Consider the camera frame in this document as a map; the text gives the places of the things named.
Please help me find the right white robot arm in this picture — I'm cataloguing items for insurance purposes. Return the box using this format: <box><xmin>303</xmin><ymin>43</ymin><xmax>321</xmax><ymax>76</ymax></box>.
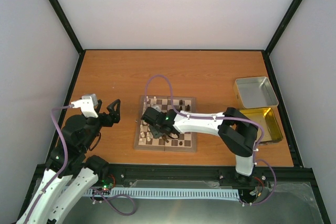
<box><xmin>141</xmin><ymin>107</ymin><xmax>261</xmax><ymax>176</ymax></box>

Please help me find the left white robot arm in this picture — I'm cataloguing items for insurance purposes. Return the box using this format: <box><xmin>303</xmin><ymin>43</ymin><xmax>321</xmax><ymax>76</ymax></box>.
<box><xmin>17</xmin><ymin>94</ymin><xmax>121</xmax><ymax>223</ymax></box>

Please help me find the row of white chess pieces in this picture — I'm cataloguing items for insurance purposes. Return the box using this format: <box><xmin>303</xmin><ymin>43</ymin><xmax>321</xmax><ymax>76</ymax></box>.
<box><xmin>139</xmin><ymin>96</ymin><xmax>158</xmax><ymax>146</ymax></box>

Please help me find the wooden folding chess board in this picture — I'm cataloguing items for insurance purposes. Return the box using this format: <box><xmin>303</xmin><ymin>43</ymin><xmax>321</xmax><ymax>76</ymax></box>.
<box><xmin>133</xmin><ymin>95</ymin><xmax>197</xmax><ymax>152</ymax></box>

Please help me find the silver tin lid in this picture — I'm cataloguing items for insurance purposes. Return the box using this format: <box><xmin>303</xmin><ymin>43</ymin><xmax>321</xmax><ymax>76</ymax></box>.
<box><xmin>233</xmin><ymin>77</ymin><xmax>279</xmax><ymax>109</ymax></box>

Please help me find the gold tin box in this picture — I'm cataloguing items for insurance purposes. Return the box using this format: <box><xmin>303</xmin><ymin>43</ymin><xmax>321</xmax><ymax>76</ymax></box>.
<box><xmin>240</xmin><ymin>107</ymin><xmax>283</xmax><ymax>145</ymax></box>

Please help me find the light blue cable duct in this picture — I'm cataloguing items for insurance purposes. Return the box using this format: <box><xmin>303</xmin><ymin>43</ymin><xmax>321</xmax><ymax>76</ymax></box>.
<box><xmin>83</xmin><ymin>187</ymin><xmax>241</xmax><ymax>200</ymax></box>

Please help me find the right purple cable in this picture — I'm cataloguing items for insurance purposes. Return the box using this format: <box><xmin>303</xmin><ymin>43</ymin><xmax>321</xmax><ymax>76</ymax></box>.
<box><xmin>145</xmin><ymin>74</ymin><xmax>278</xmax><ymax>207</ymax></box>

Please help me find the purple cable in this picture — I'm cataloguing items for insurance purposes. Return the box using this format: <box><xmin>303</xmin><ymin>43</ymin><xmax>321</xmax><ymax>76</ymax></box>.
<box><xmin>145</xmin><ymin>74</ymin><xmax>278</xmax><ymax>207</ymax></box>
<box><xmin>23</xmin><ymin>104</ymin><xmax>77</xmax><ymax>223</ymax></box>

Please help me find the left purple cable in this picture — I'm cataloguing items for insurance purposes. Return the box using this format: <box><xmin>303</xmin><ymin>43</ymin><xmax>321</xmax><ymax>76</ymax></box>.
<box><xmin>23</xmin><ymin>104</ymin><xmax>77</xmax><ymax>223</ymax></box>

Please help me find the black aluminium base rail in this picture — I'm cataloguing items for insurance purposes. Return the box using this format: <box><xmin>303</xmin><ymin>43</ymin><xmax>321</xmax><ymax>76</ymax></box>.
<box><xmin>34</xmin><ymin>163</ymin><xmax>314</xmax><ymax>190</ymax></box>

